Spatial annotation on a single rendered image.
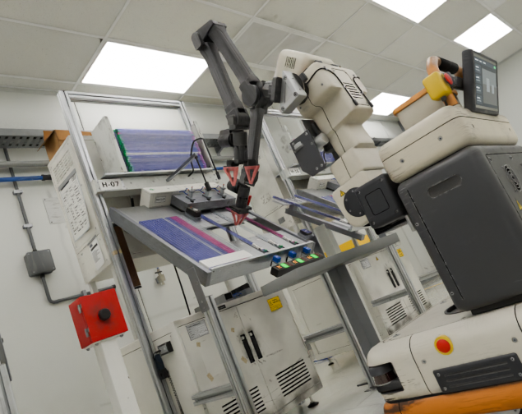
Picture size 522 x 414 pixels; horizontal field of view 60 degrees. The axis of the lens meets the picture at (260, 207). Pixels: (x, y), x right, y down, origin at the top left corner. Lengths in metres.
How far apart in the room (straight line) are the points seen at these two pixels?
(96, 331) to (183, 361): 0.50
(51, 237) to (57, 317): 0.61
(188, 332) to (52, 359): 1.67
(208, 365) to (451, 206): 1.20
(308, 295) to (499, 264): 2.16
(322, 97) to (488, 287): 0.83
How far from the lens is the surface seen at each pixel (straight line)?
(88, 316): 1.59
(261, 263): 1.93
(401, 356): 1.41
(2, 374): 1.37
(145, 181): 2.38
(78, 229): 2.53
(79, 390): 3.52
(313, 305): 3.28
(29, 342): 3.47
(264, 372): 2.18
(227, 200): 2.43
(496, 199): 1.25
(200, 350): 1.99
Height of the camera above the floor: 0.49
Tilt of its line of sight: 13 degrees up
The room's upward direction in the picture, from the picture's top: 23 degrees counter-clockwise
